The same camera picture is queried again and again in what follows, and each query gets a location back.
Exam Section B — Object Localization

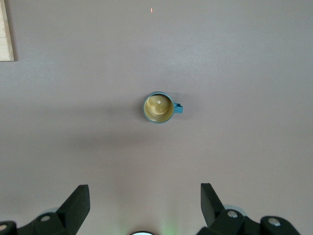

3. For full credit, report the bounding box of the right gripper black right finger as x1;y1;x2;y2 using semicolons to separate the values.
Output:
197;183;302;235

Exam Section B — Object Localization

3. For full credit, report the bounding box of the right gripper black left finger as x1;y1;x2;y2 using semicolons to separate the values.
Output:
0;185;90;235

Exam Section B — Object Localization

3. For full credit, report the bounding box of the teal cup with yellow inside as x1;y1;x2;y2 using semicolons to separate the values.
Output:
142;91;184;125

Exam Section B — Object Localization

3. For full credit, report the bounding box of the brown table cover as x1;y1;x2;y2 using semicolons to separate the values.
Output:
0;0;313;235

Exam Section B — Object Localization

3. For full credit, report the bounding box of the bamboo cutting board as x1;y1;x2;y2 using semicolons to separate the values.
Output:
0;0;15;62

